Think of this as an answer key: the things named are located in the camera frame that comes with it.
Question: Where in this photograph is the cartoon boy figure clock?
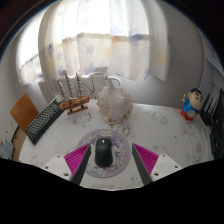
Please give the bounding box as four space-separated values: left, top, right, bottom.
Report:
180 87 203 122

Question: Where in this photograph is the white printed tablecloth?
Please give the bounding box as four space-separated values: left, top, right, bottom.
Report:
18 99 216 191

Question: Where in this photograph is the white star-print curtain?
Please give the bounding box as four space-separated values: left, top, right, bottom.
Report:
16 0 171 86

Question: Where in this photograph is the black computer mouse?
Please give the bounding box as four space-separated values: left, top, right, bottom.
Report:
94 137 115 169

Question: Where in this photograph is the wooden model sailing ship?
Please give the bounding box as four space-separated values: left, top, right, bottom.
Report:
55 70 96 116

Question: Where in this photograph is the white radiator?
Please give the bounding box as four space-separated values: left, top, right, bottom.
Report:
38 71 109 104

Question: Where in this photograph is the black router with antennas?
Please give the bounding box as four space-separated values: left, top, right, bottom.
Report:
199 87 221 127

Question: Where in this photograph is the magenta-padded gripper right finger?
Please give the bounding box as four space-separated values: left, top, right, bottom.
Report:
131 143 184 186

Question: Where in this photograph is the large conch shell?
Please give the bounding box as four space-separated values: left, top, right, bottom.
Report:
96 75 134 125

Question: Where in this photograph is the brown wooden board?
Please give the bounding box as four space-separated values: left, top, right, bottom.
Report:
9 92 40 132

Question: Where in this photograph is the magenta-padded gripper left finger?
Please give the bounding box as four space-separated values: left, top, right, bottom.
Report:
41 143 92 186

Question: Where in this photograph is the black box with cables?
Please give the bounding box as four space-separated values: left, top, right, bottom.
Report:
209 128 224 159

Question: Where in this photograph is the black keyboard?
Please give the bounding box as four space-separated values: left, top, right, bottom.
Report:
25 98 66 146

